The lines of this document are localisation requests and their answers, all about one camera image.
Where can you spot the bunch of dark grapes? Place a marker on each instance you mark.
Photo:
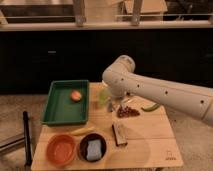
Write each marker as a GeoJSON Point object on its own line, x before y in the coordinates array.
{"type": "Point", "coordinates": [127, 112]}

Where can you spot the dark brown bowl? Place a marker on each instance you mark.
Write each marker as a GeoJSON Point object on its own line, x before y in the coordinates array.
{"type": "Point", "coordinates": [84, 144]}

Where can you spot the yellow banana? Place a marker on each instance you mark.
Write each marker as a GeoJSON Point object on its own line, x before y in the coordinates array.
{"type": "Point", "coordinates": [81, 131]}

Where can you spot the green plastic tray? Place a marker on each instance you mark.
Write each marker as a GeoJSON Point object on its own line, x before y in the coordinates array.
{"type": "Point", "coordinates": [60, 109]}

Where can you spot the green pepper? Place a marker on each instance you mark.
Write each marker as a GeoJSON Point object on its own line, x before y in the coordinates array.
{"type": "Point", "coordinates": [151, 108]}

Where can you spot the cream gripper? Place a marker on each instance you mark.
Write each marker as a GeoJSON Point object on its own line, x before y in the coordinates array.
{"type": "Point", "coordinates": [114, 103]}

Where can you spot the light green cup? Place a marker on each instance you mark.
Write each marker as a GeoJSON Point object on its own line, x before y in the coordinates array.
{"type": "Point", "coordinates": [103, 96]}

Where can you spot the orange bowl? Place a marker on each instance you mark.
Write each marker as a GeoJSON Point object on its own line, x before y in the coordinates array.
{"type": "Point", "coordinates": [60, 150]}

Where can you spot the black pole stand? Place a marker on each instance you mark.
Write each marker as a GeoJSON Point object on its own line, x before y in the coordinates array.
{"type": "Point", "coordinates": [27, 140]}

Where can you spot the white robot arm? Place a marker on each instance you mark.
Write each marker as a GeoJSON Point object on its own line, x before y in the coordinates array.
{"type": "Point", "coordinates": [196, 101]}

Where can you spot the orange peach fruit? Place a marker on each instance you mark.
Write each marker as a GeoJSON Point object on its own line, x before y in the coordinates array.
{"type": "Point", "coordinates": [75, 95]}

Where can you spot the black and wood brush block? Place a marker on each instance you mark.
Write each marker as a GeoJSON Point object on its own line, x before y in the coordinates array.
{"type": "Point", "coordinates": [119, 134]}

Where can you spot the grey sponge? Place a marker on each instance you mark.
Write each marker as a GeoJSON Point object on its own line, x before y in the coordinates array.
{"type": "Point", "coordinates": [94, 150]}

